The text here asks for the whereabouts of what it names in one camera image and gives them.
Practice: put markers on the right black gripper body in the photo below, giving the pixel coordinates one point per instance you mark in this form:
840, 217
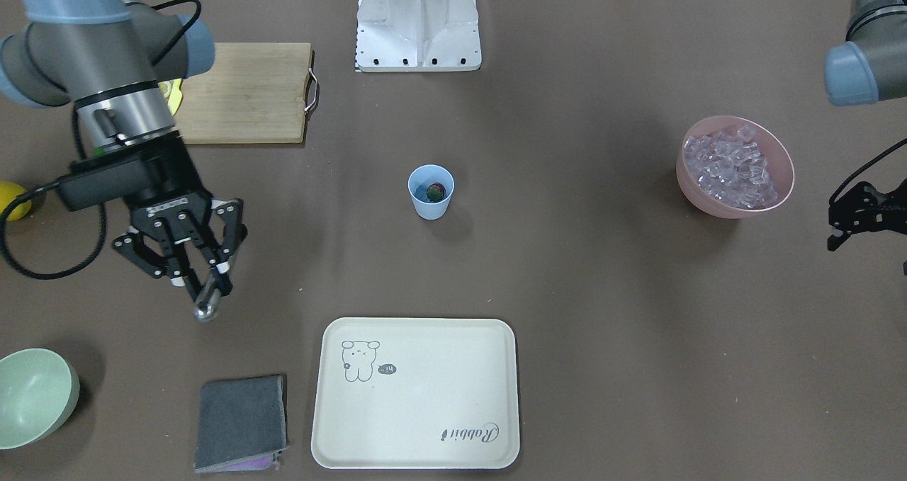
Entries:
170, 180

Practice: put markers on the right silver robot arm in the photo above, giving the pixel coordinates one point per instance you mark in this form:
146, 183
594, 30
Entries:
106, 59

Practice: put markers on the steel muddler black tip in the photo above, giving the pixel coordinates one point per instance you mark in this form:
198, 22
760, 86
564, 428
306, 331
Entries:
207, 302

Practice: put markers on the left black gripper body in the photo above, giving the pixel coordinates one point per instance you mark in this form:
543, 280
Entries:
866, 212

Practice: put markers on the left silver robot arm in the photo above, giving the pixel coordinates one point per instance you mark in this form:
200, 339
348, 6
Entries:
870, 66

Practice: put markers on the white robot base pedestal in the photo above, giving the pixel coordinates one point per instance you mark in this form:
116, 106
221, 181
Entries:
417, 36

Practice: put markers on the grey folded cloth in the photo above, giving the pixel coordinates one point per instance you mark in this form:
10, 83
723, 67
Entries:
241, 425

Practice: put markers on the cream rabbit tray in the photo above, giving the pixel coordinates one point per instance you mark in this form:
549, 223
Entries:
417, 393

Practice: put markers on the light blue plastic cup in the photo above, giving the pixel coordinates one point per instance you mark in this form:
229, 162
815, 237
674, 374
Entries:
418, 182

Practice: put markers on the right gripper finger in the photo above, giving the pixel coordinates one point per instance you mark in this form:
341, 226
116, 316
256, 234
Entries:
181, 274
223, 252

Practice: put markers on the wooden cutting board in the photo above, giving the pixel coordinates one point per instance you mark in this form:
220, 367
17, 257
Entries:
255, 94

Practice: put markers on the pink bowl of ice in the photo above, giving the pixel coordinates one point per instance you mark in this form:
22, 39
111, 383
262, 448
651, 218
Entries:
731, 167

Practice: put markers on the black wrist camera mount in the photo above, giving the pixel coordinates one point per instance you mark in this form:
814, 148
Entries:
136, 179

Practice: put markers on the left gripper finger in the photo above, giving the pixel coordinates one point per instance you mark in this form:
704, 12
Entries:
837, 237

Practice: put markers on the mint green bowl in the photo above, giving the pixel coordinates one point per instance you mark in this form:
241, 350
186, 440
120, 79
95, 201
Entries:
39, 392

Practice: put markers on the yellow plastic knife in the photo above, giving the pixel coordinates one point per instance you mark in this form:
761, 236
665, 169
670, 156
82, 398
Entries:
173, 94

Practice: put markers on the red strawberry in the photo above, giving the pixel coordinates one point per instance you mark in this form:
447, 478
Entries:
435, 193

